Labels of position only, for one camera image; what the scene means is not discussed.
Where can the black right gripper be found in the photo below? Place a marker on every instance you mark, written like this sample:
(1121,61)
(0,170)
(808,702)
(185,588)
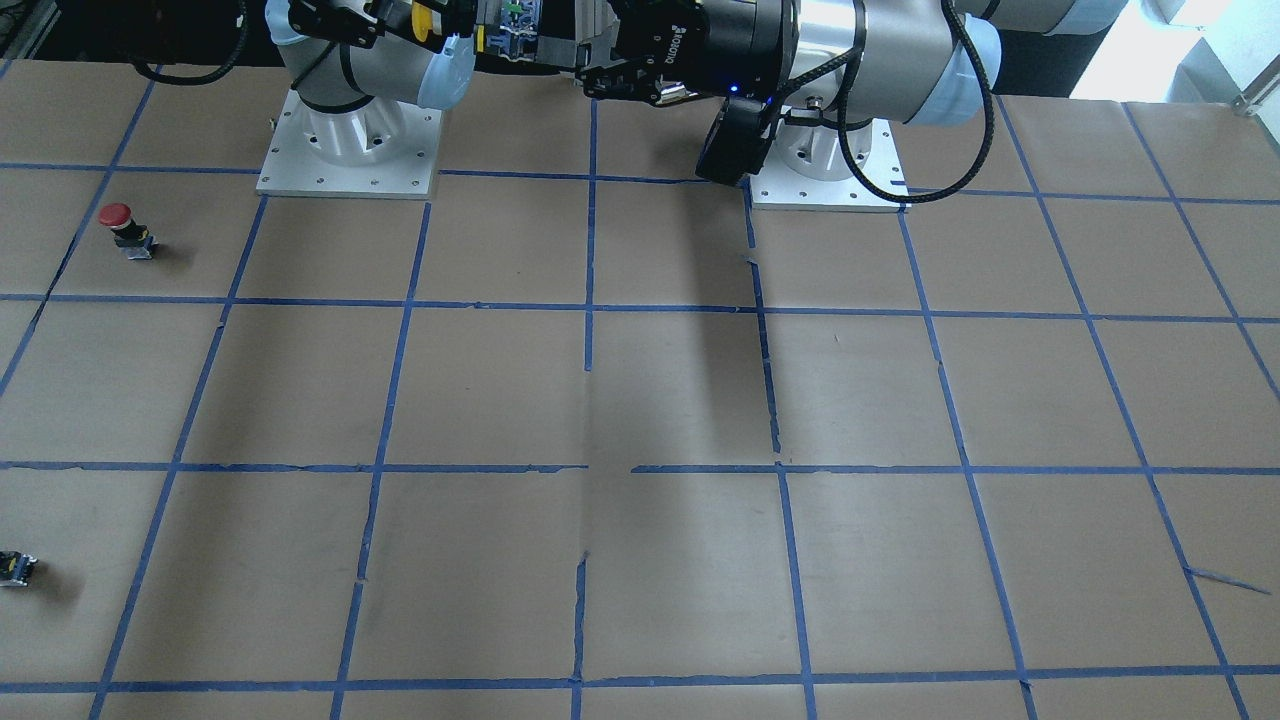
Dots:
(322,17)

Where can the green push button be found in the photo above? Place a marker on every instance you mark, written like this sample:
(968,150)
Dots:
(16,568)

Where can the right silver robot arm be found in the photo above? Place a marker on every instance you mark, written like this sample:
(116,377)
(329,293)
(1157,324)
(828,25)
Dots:
(344,54)

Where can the yellow push button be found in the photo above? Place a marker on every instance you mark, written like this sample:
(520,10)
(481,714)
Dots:
(426,24)

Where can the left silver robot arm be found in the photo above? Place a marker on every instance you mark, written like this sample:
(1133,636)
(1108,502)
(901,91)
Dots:
(827,65)

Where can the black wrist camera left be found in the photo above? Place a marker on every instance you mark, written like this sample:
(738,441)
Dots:
(738,141)

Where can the red push button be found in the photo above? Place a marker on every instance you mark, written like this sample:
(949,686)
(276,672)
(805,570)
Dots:
(134,240)

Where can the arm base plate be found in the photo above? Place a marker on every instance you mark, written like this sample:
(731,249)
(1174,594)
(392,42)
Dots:
(384,150)
(805,170)

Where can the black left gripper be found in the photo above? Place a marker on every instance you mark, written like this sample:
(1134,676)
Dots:
(745,42)

